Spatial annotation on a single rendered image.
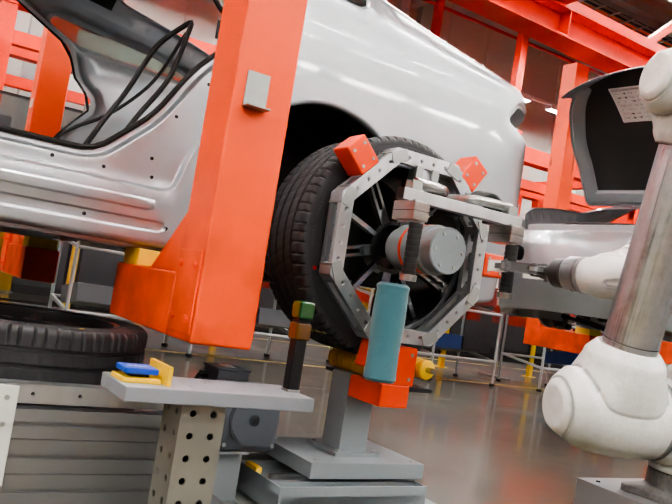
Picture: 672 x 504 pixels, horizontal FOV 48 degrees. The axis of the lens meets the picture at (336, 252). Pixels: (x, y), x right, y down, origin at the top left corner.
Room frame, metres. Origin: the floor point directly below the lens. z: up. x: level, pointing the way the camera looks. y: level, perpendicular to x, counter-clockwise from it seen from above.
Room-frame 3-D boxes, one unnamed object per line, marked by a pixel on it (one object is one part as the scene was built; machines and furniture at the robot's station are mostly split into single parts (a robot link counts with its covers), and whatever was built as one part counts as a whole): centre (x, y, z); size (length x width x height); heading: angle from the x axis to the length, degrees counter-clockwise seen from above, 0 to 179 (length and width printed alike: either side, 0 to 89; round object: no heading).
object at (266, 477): (2.27, -0.07, 0.13); 0.50 x 0.36 x 0.10; 122
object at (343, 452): (2.30, -0.11, 0.32); 0.40 x 0.30 x 0.28; 122
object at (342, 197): (2.15, -0.21, 0.85); 0.54 x 0.07 x 0.54; 122
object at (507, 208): (2.10, -0.35, 1.03); 0.19 x 0.18 x 0.11; 32
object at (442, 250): (2.09, -0.24, 0.85); 0.21 x 0.14 x 0.14; 32
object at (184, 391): (1.64, 0.22, 0.44); 0.43 x 0.17 x 0.03; 122
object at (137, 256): (2.29, 0.55, 0.70); 0.14 x 0.14 x 0.05; 32
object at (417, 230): (1.87, -0.19, 0.83); 0.04 x 0.04 x 0.16
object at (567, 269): (1.85, -0.60, 0.83); 0.09 x 0.06 x 0.09; 122
